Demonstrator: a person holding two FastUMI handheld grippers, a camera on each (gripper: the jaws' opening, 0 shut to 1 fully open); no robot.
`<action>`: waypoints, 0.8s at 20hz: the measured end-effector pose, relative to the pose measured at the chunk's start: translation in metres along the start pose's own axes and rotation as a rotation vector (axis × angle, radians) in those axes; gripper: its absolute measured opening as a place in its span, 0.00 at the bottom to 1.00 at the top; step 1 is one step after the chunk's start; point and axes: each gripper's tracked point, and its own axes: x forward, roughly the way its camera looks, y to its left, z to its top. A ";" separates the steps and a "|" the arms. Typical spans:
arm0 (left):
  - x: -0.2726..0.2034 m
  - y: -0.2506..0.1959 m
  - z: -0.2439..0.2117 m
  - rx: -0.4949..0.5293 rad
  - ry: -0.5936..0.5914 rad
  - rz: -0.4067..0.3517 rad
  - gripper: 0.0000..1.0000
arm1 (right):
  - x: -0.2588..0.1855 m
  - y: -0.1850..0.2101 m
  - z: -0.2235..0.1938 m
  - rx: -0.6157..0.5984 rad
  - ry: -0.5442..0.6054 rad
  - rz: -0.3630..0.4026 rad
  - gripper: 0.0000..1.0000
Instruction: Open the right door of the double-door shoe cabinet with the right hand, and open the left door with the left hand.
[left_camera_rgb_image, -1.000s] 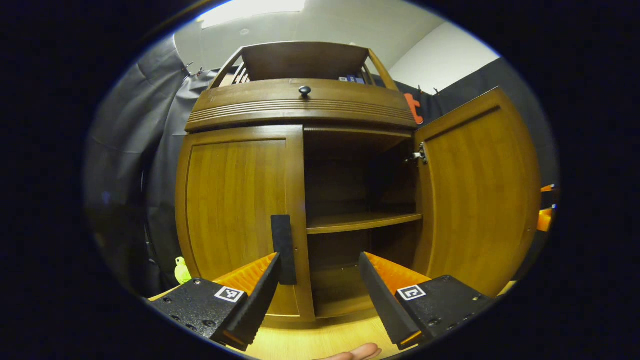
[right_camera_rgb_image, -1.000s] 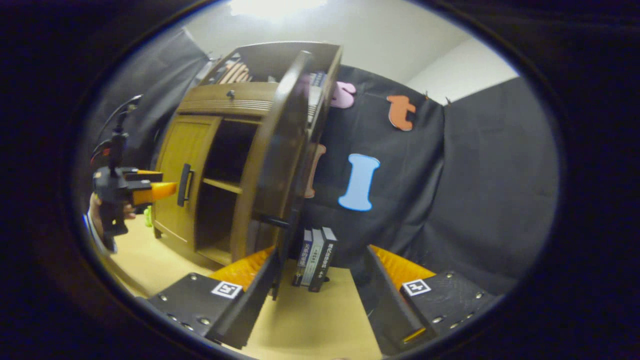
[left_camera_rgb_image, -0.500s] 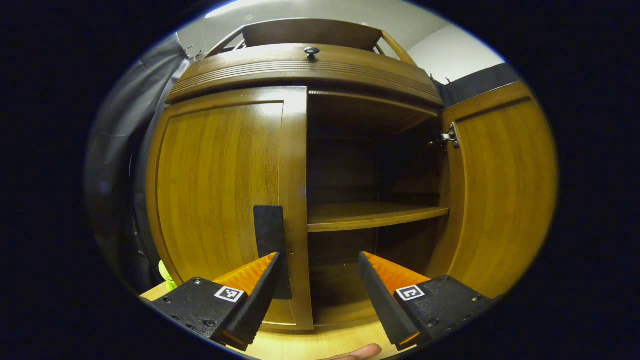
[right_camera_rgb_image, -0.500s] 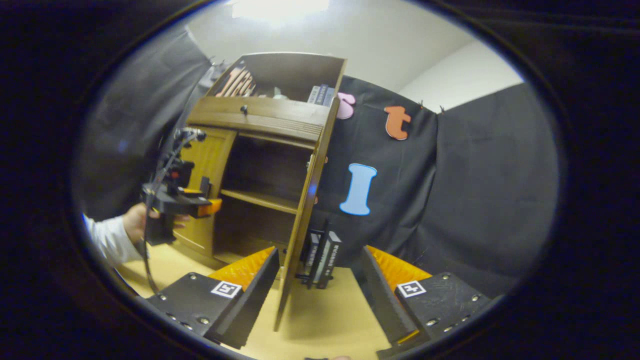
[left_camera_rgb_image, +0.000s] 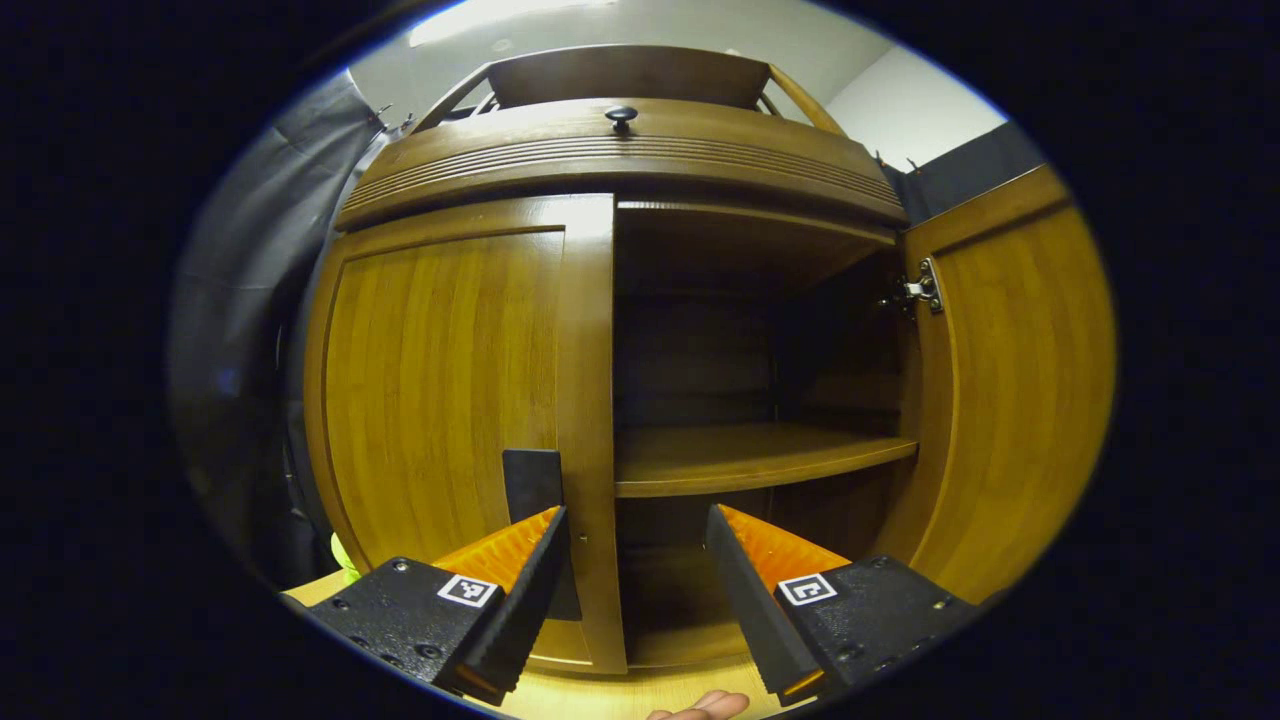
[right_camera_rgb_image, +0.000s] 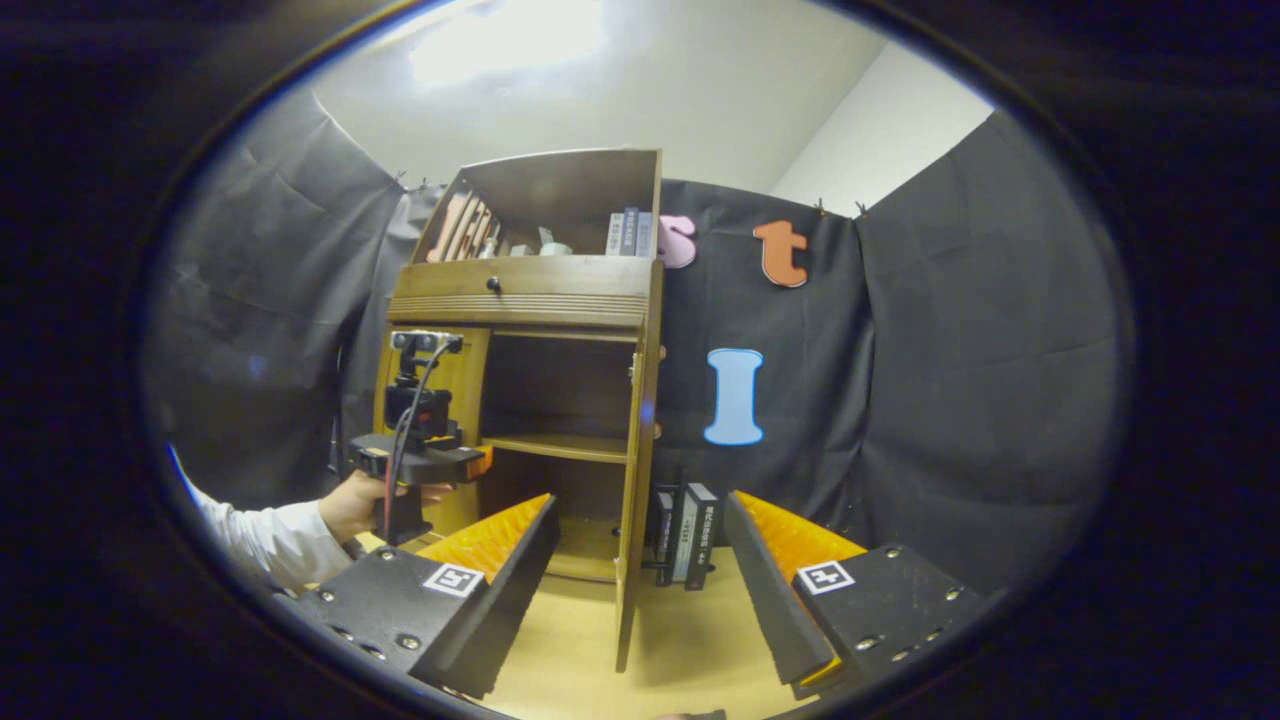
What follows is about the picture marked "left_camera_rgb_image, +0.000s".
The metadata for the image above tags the wooden drawer with black knob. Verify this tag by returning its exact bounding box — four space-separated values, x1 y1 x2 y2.
335 97 909 233

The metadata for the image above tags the wooden double-door shoe cabinet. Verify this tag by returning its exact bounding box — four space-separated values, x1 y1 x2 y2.
335 44 923 673

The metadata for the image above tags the wooden shoe cabinet door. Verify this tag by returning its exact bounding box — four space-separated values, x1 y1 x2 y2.
303 193 629 675
875 163 1118 607

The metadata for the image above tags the metal door hinge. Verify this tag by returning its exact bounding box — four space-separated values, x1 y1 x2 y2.
879 257 945 320

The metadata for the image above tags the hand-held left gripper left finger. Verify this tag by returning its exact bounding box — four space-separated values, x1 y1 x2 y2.
308 505 571 706

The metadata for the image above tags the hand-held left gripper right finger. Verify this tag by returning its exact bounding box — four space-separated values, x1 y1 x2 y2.
706 504 983 707

